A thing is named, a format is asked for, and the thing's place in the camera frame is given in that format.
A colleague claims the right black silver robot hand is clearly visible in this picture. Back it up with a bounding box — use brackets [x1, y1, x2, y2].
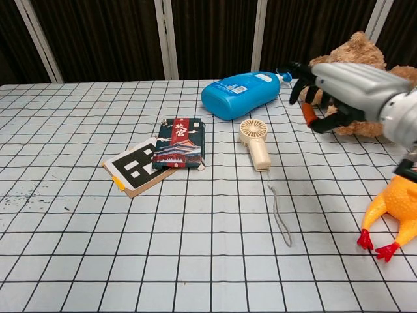
[276, 61, 412, 134]

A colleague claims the brown teddy bear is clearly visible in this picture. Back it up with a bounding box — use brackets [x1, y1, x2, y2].
[299, 31, 417, 138]

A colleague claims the blue detergent pump bottle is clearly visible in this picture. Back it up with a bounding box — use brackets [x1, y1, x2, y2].
[200, 70, 294, 121]

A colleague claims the yellow rubber chicken toy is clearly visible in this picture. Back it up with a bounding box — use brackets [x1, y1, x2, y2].
[356, 174, 417, 261]

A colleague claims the dark printed palace box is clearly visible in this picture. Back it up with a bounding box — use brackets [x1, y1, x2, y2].
[151, 117, 207, 172]

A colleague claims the white black grid tablecloth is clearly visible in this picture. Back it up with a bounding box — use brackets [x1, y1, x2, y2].
[0, 78, 417, 313]

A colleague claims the cardboard black white marker card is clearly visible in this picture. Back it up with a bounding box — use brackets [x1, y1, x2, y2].
[101, 136, 175, 199]

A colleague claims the white partition post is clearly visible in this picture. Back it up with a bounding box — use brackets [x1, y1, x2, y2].
[153, 0, 180, 81]
[14, 0, 65, 84]
[250, 0, 268, 73]
[364, 0, 390, 45]

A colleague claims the beige handheld fan with strap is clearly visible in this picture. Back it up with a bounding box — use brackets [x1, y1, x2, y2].
[239, 119, 293, 248]

